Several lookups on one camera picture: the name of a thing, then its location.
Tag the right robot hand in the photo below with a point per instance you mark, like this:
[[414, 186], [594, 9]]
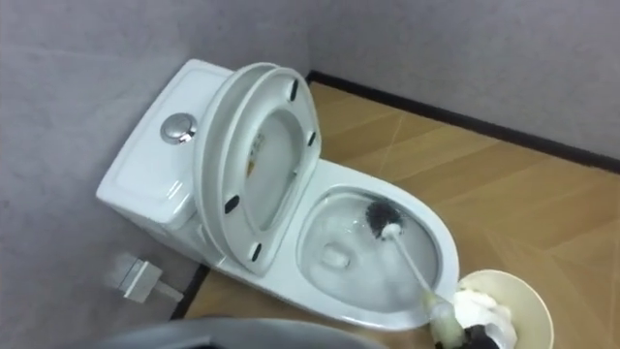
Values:
[[482, 315]]

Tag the white toilet brush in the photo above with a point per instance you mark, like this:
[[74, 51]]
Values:
[[409, 259]]

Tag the cream round brush holder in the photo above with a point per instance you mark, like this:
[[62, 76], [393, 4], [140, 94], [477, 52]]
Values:
[[525, 300]]

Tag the robot body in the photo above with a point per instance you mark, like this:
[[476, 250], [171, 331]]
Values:
[[232, 335]]

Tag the white toilet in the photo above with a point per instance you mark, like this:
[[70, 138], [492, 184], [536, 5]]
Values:
[[160, 165]]

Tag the grey wall valve box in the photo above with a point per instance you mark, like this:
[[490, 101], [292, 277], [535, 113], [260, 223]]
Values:
[[138, 278]]

